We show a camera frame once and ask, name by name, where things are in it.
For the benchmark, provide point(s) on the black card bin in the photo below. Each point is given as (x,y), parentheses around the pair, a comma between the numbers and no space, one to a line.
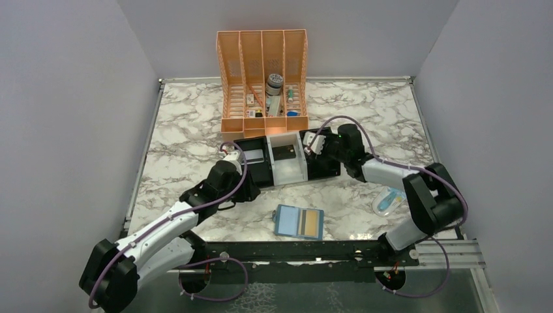
(262,173)
(320,166)

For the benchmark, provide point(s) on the green white small tube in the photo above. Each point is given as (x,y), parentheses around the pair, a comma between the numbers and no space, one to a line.
(290,94)

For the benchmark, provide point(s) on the silver credit card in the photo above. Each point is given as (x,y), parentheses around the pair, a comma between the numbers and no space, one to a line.
(255,156)

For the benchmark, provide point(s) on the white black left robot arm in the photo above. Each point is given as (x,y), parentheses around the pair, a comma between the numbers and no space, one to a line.
(151,242)

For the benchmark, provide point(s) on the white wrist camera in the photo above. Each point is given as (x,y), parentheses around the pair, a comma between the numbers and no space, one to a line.
(235,158)
(313,143)

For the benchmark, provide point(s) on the black credit card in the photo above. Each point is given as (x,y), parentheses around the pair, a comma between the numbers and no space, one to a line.
(284,152)

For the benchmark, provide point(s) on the black metal base rail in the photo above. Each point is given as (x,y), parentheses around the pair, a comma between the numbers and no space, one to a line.
(292,261)

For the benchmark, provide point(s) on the white middle card bin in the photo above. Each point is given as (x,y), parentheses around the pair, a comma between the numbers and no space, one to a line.
(292,170)

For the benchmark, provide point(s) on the black left card bin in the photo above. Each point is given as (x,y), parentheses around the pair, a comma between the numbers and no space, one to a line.
(262,173)

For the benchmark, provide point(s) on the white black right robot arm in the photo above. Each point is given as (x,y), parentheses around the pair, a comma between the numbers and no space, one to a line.
(433,199)

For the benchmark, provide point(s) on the black right card bin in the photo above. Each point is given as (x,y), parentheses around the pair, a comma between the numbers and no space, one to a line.
(320,166)

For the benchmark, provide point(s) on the blue leather card holder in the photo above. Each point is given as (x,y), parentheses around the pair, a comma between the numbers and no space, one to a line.
(286,219)

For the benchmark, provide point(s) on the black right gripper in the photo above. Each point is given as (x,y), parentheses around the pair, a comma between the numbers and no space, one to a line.
(333,137)

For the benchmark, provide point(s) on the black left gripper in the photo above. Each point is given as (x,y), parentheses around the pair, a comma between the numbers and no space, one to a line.
(248,192)

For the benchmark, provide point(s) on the orange plastic file organizer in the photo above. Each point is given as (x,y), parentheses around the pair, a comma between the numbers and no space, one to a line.
(246,58)

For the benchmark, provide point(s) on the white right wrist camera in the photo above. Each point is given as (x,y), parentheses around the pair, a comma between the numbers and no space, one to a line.
(313,143)

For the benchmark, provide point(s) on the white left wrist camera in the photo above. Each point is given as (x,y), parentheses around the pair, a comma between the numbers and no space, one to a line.
(235,158)

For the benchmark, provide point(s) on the clear blue plastic package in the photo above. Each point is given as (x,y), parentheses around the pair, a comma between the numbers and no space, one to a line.
(388,200)

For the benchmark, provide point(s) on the grey round jar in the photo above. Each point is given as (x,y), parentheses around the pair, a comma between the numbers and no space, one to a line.
(274,84)

